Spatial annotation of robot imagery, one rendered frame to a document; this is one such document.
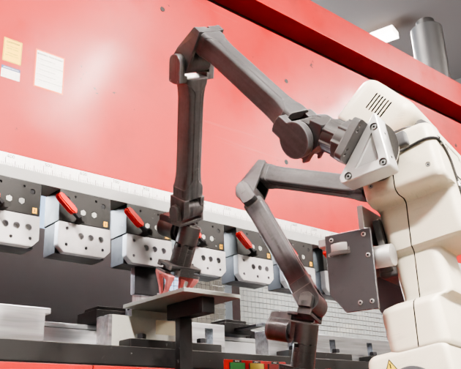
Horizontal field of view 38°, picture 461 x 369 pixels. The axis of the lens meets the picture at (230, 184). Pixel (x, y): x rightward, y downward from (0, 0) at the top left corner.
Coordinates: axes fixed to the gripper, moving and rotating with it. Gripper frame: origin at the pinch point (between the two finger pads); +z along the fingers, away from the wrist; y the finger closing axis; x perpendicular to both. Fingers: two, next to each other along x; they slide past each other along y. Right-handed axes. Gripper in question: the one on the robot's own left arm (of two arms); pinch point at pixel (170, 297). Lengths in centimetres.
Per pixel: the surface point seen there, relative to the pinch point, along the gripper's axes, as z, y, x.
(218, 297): -5.0, -3.7, 14.2
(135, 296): 3.3, 3.8, -10.7
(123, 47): -63, 12, -40
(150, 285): 0.2, -0.4, -11.3
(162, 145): -38.2, -2.6, -27.8
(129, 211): -18.5, 11.2, -13.2
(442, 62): -121, -187, -80
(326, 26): -103, -83, -60
